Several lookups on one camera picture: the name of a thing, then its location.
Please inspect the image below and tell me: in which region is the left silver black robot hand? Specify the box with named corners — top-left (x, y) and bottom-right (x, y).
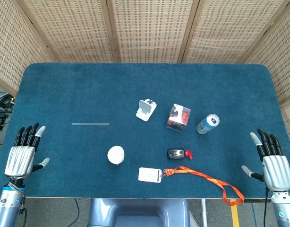
top-left (4, 122), bottom-right (51, 179)

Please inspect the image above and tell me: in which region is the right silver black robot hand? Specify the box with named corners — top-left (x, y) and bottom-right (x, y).
top-left (241, 128), bottom-right (290, 192)

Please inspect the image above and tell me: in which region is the transparent plastic straw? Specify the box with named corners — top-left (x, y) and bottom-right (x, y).
top-left (71, 122), bottom-right (110, 126)

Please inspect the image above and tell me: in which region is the white paper cup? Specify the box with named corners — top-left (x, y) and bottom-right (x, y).
top-left (107, 145), bottom-right (125, 166)

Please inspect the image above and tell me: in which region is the light blue drink can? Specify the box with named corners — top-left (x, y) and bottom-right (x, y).
top-left (196, 113), bottom-right (220, 136)

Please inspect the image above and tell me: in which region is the white table leg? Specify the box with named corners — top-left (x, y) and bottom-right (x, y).
top-left (201, 199), bottom-right (207, 227)

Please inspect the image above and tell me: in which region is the blue table mat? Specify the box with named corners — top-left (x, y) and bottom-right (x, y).
top-left (0, 62), bottom-right (290, 199)

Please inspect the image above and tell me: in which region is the black ink bottle red cap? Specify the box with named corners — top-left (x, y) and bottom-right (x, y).
top-left (167, 148), bottom-right (193, 161)

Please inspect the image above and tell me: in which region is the white card holder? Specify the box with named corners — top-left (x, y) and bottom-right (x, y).
top-left (138, 167), bottom-right (162, 183)

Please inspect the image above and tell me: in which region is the blue-grey robot torso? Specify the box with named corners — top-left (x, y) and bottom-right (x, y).
top-left (87, 198), bottom-right (191, 227)

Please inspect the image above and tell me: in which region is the white folding phone stand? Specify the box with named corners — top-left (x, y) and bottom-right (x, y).
top-left (136, 98), bottom-right (157, 122)

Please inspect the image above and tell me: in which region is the woven bamboo folding screen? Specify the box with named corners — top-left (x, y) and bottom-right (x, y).
top-left (0, 0), bottom-right (290, 142)

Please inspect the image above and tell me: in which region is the blue cable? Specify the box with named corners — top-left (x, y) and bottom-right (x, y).
top-left (250, 202), bottom-right (257, 227)
top-left (73, 198), bottom-right (80, 221)

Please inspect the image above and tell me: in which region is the black cable bundle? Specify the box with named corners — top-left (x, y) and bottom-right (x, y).
top-left (0, 88), bottom-right (16, 131)

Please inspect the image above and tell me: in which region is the orange lanyard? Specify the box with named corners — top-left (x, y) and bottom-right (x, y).
top-left (161, 166), bottom-right (245, 206)

